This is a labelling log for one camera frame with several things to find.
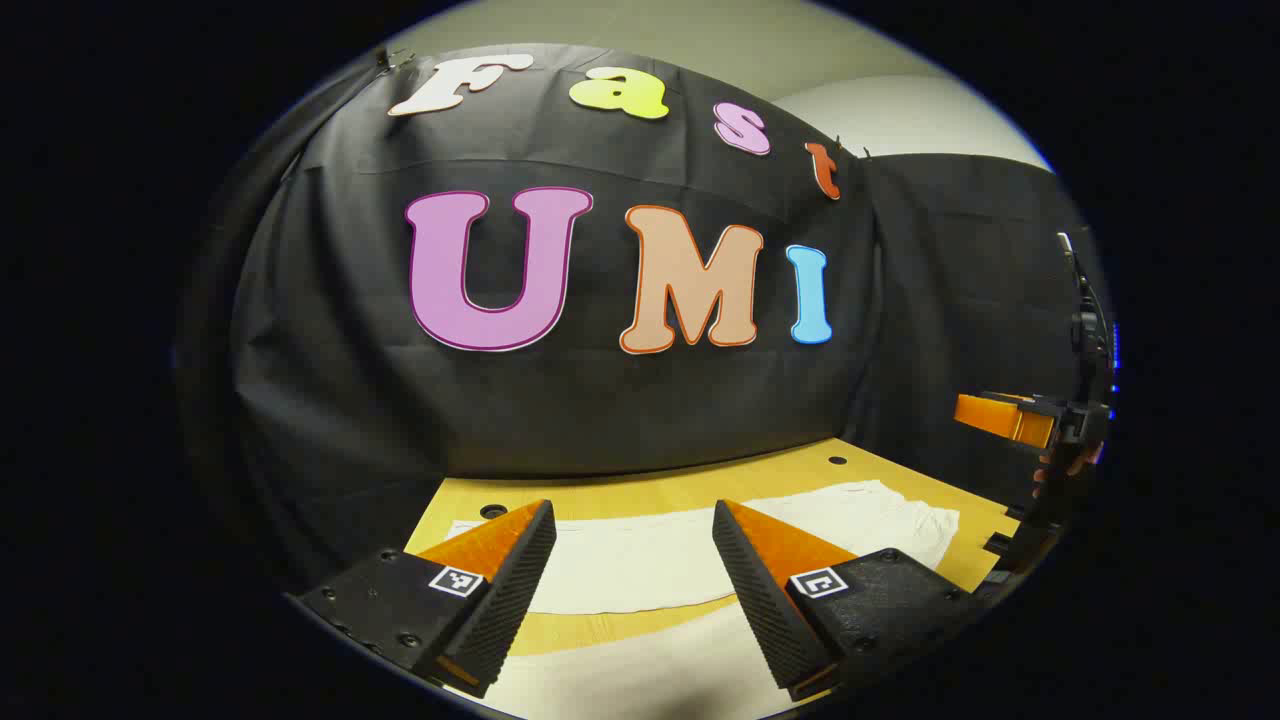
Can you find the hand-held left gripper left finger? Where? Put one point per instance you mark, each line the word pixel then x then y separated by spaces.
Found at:
pixel 515 590

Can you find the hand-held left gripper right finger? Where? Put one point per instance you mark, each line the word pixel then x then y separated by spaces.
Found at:
pixel 760 600

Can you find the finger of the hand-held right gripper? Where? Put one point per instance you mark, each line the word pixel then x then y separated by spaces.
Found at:
pixel 1000 415

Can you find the white jeans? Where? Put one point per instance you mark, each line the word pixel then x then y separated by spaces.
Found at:
pixel 640 560

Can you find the black backdrop cloth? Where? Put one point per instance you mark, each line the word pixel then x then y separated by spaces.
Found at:
pixel 600 400

